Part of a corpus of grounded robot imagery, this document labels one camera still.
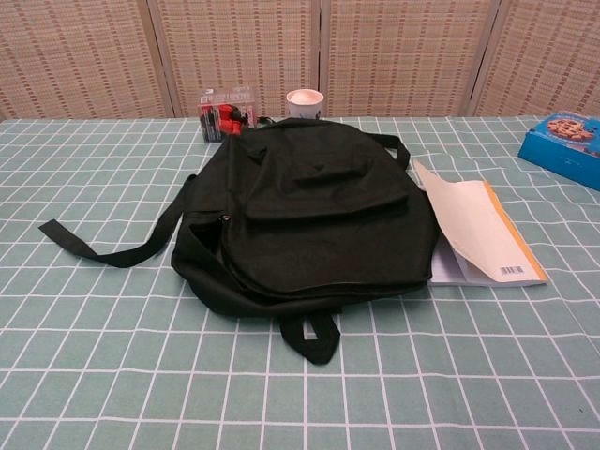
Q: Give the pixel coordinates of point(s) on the black fabric backpack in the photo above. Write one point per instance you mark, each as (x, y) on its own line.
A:
(323, 220)

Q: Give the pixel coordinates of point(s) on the yellow cover paperback book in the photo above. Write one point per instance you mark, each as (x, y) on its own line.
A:
(473, 220)

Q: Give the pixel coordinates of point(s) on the white paper cup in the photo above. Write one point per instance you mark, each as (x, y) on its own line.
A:
(304, 104)

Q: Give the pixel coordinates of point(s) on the clear plastic box red items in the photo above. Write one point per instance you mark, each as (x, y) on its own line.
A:
(220, 115)

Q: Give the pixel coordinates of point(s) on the green checkered tablecloth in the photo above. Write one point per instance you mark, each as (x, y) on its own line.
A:
(422, 375)

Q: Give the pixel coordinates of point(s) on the bamboo folding screen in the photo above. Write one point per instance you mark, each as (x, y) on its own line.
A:
(398, 51)

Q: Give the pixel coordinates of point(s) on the blue cookie box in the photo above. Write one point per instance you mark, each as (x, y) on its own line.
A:
(560, 150)

